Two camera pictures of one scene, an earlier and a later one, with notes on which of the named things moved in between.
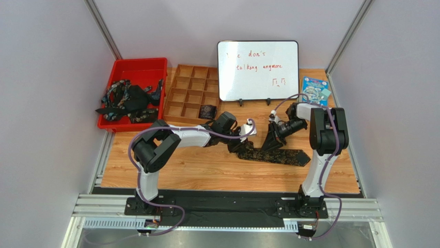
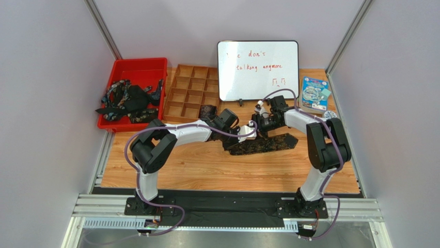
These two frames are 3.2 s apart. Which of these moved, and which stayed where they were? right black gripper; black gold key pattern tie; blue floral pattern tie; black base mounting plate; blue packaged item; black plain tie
Moved: black gold key pattern tie; right black gripper
Stayed: blue packaged item; blue floral pattern tie; black base mounting plate; black plain tie
